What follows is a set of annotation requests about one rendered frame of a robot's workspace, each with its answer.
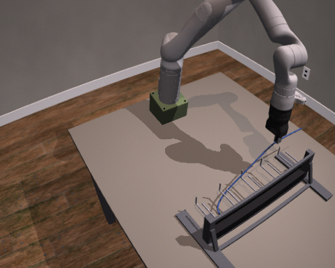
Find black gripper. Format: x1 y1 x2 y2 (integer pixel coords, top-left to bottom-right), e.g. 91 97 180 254
265 90 306 144

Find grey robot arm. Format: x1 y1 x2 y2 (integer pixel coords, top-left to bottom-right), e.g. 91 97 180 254
158 0 308 104

